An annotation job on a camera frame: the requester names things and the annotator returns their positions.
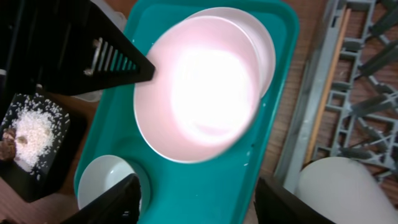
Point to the small grey bowl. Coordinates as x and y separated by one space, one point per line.
106 171

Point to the pale green cup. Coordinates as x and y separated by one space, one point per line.
344 191

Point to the grey dishwasher rack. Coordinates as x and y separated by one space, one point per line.
360 116

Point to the brown food scrap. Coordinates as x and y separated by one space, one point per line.
8 146

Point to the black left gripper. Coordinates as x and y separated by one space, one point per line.
68 47

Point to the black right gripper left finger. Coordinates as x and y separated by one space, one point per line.
119 204

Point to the black tray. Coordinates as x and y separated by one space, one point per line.
49 174

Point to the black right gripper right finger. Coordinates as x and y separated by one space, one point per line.
276 205

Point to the wooden chopstick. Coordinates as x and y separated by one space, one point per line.
327 85

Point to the teal plastic tray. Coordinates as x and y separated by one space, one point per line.
217 191

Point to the large pink plate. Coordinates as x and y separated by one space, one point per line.
257 32

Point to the white rice pile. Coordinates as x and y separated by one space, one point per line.
34 136

